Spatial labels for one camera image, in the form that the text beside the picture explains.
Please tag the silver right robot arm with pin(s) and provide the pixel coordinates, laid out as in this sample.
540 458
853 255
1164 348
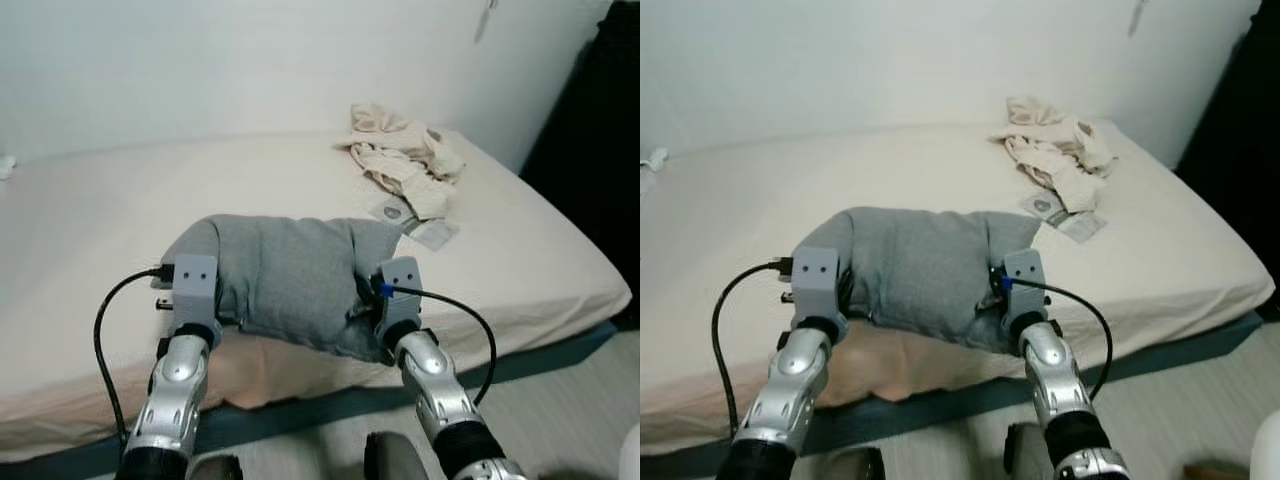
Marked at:
440 400
1060 390

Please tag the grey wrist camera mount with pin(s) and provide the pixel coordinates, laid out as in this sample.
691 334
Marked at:
815 280
400 290
1025 280
195 285

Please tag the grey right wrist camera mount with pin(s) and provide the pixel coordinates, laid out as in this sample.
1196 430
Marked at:
1025 280
400 290

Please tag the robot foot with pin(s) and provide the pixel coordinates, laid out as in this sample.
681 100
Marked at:
395 460
1028 455
855 467
215 470

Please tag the small white crumpled item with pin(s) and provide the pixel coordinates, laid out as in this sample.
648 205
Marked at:
5 167
652 165

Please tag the grey fabric pillow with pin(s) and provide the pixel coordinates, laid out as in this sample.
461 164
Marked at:
290 270
920 270

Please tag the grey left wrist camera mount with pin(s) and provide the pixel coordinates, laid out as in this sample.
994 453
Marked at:
195 285
815 280

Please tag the white bed mattress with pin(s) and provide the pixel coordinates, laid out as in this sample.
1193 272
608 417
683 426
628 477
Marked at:
700 250
100 250

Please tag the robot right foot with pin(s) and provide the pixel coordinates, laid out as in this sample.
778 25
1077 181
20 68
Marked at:
1028 455
395 460

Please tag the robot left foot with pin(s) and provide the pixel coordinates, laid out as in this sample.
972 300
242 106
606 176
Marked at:
855 467
215 470

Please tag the beige crumpled clothes pile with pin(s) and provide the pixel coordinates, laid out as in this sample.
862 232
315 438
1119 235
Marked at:
1060 155
400 160

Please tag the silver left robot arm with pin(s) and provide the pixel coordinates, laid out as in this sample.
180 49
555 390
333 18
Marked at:
175 400
790 400

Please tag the clear plastic packet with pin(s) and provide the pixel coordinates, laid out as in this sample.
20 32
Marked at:
1042 204
432 235
390 210
1083 227

